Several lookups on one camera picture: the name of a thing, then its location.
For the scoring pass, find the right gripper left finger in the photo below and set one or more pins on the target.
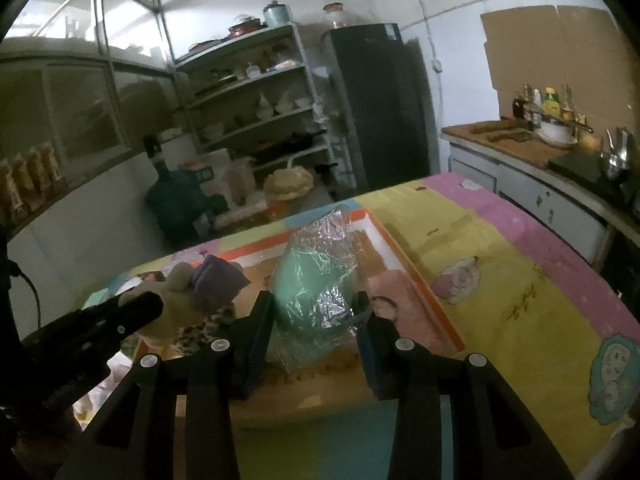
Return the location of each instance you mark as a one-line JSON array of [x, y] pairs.
[[133, 435]]

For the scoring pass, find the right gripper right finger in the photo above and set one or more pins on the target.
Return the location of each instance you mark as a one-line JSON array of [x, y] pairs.
[[455, 418]]

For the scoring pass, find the leopard print cloth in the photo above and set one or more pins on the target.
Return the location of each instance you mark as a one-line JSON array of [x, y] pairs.
[[191, 339]]

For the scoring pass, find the beige plush bear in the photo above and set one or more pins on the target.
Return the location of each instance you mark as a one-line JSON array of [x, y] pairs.
[[191, 297]]

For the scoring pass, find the pink towel with hair tie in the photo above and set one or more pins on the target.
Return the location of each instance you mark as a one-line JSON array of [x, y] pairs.
[[394, 296]]

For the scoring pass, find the green item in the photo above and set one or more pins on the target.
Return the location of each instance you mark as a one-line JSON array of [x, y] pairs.
[[317, 289]]

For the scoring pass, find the orange drink bottles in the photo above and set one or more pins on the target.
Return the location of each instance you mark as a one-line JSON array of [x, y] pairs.
[[29, 182]]

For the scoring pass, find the kitchen counter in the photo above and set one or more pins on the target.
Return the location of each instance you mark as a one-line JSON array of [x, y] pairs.
[[520, 172]]

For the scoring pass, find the yellow dough pile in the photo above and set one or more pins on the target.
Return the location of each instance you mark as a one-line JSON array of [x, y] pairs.
[[289, 184]]

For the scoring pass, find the white bowl on counter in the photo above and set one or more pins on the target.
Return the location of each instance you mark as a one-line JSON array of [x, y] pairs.
[[557, 135]]

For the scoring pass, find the metal storage shelf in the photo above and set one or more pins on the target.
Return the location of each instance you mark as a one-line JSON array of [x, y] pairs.
[[255, 95]]

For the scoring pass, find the black refrigerator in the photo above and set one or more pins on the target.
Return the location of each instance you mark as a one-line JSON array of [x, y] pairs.
[[376, 87]]

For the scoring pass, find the glass jar on fridge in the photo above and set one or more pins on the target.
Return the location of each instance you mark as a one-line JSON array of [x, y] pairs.
[[335, 15]]

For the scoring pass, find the cardboard wall sheets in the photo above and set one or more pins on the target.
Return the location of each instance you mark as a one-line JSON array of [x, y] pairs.
[[565, 46]]

